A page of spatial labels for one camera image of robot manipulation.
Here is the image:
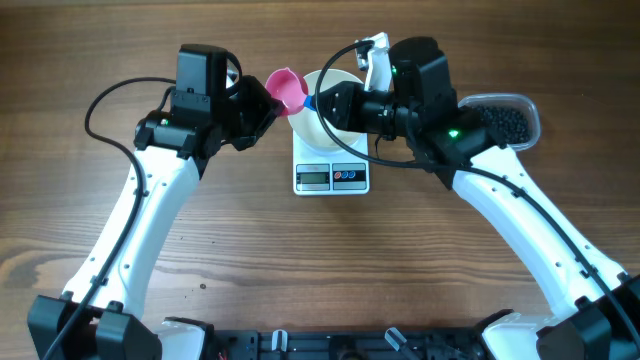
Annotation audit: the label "pink scoop with blue handle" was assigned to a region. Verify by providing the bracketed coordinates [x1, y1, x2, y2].
[265, 67, 315, 116]

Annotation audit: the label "white digital kitchen scale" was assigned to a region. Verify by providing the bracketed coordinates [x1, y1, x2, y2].
[293, 134, 370, 196]

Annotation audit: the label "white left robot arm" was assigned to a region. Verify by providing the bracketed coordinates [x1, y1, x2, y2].
[27, 44, 283, 359]

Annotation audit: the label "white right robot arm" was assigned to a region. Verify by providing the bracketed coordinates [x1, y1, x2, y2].
[312, 36, 639, 359]

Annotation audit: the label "white round bowl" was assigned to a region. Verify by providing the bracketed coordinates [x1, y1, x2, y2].
[288, 69, 361, 152]

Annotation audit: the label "black beans in container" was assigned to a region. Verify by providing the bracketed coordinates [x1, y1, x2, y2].
[473, 105, 531, 144]

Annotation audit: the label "clear plastic container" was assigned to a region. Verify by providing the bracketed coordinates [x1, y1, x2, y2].
[458, 93, 541, 151]

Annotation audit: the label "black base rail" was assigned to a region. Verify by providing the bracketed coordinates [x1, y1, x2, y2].
[204, 327, 493, 360]

